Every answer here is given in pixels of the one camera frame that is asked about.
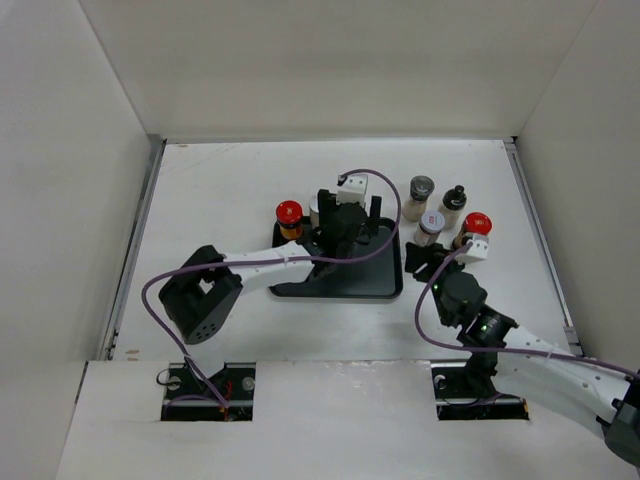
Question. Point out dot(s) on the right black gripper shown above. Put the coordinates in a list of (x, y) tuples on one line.
[(416, 256)]

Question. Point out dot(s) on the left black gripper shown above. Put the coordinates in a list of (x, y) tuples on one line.
[(328, 205)]

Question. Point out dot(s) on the silver-lid shaker blue label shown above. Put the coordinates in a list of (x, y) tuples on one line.
[(314, 212)]

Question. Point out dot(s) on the white-lid jar red label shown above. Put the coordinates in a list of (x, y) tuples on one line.
[(429, 228)]

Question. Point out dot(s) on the clear-grinder-top salt bottle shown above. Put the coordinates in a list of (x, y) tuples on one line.
[(420, 189)]

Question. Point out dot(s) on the black-cap pepper bottle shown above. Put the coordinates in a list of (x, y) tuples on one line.
[(452, 205)]

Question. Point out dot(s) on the red-lid brown jar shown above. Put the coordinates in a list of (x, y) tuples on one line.
[(475, 223), (289, 215)]

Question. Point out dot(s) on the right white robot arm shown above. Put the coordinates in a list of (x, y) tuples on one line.
[(601, 397)]

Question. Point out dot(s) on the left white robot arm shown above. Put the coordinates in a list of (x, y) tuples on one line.
[(199, 297)]

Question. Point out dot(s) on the black rectangular plastic tray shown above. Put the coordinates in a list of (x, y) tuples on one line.
[(380, 278)]

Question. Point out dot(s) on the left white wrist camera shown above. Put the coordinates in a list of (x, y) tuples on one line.
[(352, 189)]

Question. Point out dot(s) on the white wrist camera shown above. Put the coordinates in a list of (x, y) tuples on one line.
[(478, 251), (352, 189)]

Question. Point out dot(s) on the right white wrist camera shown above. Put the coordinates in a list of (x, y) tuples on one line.
[(478, 251)]

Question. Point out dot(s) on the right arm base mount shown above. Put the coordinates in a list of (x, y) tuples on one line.
[(463, 396)]

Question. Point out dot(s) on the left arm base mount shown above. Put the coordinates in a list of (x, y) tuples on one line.
[(186, 398)]

